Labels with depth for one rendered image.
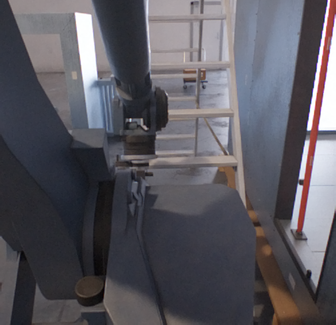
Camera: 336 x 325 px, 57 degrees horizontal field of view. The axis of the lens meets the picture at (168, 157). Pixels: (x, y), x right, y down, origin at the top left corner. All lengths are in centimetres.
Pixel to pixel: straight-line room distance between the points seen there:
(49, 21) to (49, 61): 845
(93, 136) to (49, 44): 1132
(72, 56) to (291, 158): 257
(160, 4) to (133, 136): 1020
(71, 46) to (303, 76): 254
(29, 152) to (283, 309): 145
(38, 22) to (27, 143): 316
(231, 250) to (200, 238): 7
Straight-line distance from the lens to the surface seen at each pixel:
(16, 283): 86
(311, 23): 163
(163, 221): 73
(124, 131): 112
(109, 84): 423
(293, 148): 174
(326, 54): 150
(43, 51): 1208
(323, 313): 149
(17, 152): 51
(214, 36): 1128
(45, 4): 1196
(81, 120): 369
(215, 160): 146
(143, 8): 76
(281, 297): 178
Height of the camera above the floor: 142
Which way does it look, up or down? 23 degrees down
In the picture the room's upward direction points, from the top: 1 degrees counter-clockwise
